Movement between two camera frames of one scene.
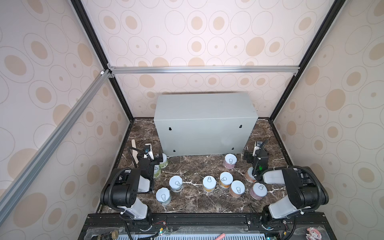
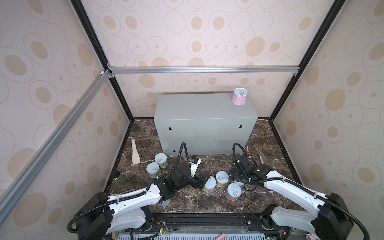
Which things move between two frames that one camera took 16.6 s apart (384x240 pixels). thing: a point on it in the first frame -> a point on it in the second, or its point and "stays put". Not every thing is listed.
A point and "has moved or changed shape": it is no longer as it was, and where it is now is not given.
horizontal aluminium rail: (202, 69) stays put
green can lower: (157, 171) stays put
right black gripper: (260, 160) -> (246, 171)
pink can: (230, 160) -> (239, 96)
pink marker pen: (220, 236) stays put
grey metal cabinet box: (205, 124) stays put
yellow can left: (209, 183) stays put
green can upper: (164, 164) stays put
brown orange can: (249, 175) has moved or changed shape
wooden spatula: (135, 152) stays put
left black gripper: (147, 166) -> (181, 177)
